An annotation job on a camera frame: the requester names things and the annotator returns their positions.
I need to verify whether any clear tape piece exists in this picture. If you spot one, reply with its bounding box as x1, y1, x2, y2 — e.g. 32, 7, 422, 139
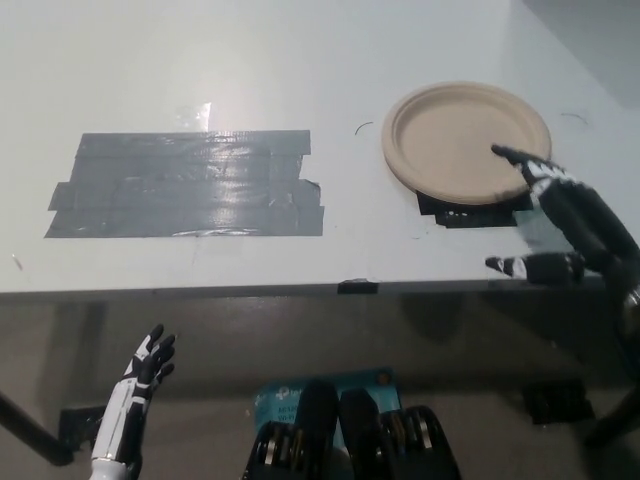
177, 101, 214, 132

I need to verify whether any black table leg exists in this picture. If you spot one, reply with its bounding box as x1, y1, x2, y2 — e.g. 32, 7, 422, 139
0, 389, 76, 467

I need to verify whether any beige paper plate stack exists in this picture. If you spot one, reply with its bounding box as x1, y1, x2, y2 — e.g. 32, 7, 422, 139
381, 80, 554, 205

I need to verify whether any grey duct tape patch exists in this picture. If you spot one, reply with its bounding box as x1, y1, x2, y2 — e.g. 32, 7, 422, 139
43, 129, 326, 240

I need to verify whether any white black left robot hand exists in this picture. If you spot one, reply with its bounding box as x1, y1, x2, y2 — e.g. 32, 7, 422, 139
92, 323, 177, 461

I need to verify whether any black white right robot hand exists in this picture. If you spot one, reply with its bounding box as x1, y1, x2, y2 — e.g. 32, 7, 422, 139
484, 143, 640, 351

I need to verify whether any teal cardboard box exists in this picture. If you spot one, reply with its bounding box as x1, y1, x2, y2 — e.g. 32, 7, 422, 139
252, 368, 401, 451

